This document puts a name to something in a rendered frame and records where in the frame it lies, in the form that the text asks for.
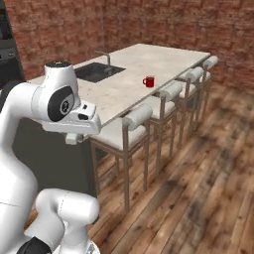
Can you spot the red mug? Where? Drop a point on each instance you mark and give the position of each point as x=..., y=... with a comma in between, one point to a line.
x=149, y=81

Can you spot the dark sink basin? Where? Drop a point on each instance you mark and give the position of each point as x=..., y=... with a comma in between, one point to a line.
x=97, y=71

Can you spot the dark grey island base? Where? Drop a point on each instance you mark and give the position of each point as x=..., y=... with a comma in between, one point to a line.
x=53, y=158

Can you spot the dark tall appliance stack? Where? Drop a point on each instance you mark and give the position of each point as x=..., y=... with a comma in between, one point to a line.
x=8, y=56

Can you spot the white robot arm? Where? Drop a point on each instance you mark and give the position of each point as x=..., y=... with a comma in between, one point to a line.
x=20, y=139

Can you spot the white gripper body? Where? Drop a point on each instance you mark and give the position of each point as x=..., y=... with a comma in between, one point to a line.
x=72, y=127

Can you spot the grey sink tap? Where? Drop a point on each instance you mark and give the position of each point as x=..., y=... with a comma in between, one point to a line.
x=107, y=61

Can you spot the white cushioned bar stool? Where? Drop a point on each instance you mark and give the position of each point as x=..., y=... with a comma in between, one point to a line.
x=163, y=104
x=207, y=71
x=190, y=86
x=127, y=132

